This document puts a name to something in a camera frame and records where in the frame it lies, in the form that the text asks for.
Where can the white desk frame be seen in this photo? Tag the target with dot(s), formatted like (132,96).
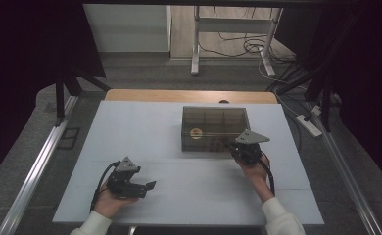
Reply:
(231,24)

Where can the dark floor socket plate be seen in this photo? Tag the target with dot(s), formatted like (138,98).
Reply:
(69,138)

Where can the round gold badge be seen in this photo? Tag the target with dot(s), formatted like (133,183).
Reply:
(196,133)

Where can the aluminium rail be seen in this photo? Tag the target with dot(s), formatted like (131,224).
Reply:
(38,166)
(345,169)

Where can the smoky transparent drawer box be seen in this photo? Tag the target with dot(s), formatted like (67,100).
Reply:
(189,145)

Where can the person's right hand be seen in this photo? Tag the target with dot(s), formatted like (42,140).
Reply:
(257,174)

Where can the black round table grommet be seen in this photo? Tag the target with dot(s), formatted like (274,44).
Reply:
(224,101)

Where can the white cabinet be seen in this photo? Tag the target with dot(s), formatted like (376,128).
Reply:
(127,29)

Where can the person's left hand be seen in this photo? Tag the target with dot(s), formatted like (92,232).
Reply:
(110,204)

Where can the black curtain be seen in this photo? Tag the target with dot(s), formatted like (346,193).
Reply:
(22,65)
(365,81)

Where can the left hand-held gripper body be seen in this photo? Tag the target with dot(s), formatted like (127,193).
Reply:
(122,184)

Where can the wooden table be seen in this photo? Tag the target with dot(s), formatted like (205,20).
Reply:
(179,96)

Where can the white power strip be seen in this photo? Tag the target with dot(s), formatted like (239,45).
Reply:
(308,125)

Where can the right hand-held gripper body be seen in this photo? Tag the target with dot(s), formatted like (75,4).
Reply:
(248,151)

